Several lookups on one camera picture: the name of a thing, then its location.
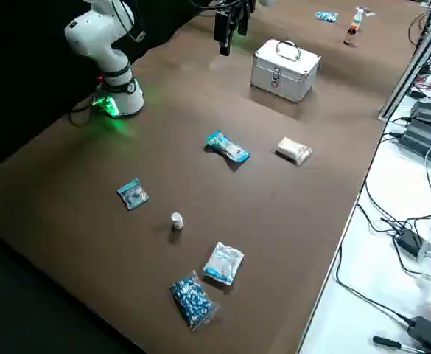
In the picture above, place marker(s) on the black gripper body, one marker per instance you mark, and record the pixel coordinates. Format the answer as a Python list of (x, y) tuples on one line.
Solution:
[(237, 4)]

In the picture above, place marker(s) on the silver aluminium medicine case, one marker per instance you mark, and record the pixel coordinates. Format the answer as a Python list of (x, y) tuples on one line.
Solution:
[(292, 79)]

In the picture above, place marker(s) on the cotton swab pack blue print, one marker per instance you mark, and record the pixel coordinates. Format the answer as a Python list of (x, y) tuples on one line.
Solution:
[(226, 145)]

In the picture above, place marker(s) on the white gauze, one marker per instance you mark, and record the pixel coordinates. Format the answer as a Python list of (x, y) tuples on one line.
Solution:
[(292, 149)]

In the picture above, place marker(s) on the dark grey power supply box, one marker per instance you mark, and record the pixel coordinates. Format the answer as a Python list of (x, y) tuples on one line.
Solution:
[(421, 140), (430, 110)]

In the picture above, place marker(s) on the chrome case latch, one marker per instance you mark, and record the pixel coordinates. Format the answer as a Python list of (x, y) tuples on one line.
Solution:
[(275, 79)]

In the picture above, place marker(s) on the bag of blue capsules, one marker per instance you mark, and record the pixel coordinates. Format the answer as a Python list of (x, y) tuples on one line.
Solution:
[(325, 16), (191, 300)]

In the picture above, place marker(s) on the brown glass bottle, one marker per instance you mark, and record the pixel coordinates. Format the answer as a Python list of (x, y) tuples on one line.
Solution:
[(350, 36)]

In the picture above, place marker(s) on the clear bottle white cap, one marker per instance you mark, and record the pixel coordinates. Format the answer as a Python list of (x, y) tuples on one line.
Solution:
[(357, 14)]

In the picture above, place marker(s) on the small teal printed packet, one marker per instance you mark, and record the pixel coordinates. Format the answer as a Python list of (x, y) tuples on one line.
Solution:
[(132, 194)]

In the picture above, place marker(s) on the small white pill bottle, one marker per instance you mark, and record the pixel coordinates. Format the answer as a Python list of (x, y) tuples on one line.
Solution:
[(177, 221)]

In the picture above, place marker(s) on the white packet blue print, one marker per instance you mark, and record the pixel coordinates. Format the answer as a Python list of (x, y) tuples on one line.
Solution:
[(222, 263)]

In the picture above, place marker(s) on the black power adapter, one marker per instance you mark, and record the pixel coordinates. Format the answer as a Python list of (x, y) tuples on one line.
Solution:
[(408, 241), (427, 332)]

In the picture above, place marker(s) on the aluminium profile post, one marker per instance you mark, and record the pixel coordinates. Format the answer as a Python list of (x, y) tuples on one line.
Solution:
[(410, 68)]

